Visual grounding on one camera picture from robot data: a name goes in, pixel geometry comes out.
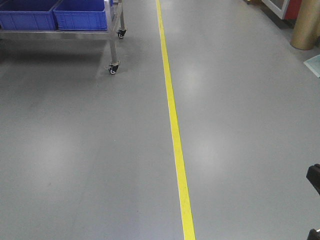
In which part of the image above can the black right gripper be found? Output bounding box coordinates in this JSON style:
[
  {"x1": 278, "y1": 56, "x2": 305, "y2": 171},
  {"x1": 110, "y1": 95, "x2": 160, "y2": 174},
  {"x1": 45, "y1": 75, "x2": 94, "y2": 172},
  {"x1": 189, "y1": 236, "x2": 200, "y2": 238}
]
[{"x1": 305, "y1": 163, "x2": 320, "y2": 240}]

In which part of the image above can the brown cardboard tube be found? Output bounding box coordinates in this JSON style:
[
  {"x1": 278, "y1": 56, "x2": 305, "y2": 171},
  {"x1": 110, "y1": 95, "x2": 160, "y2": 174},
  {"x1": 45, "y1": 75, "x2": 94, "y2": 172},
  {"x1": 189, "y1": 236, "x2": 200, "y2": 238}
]
[{"x1": 290, "y1": 0, "x2": 320, "y2": 50}]

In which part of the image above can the steel trolley with casters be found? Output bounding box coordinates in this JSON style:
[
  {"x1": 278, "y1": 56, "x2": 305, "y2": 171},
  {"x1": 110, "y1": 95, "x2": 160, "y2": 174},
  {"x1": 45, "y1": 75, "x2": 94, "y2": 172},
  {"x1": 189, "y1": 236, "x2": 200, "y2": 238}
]
[{"x1": 0, "y1": 0, "x2": 127, "y2": 75}]

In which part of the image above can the blue crate on trolley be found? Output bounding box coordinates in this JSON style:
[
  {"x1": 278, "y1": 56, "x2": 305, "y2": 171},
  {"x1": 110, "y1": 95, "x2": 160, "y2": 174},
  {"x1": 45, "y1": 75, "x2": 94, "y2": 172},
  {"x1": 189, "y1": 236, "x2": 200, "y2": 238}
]
[{"x1": 53, "y1": 0, "x2": 108, "y2": 31}]

